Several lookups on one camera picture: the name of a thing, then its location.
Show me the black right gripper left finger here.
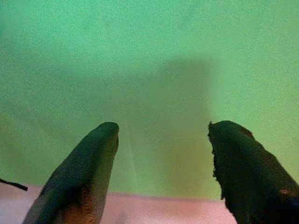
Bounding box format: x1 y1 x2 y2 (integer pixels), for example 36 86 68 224
22 121 120 224

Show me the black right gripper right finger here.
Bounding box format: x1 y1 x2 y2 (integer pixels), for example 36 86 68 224
207 120 299 224

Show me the short black tape strip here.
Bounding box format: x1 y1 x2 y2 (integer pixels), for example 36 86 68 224
0 178 28 191

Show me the green paper backdrop sheet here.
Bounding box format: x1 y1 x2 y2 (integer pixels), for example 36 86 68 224
0 0 299 203

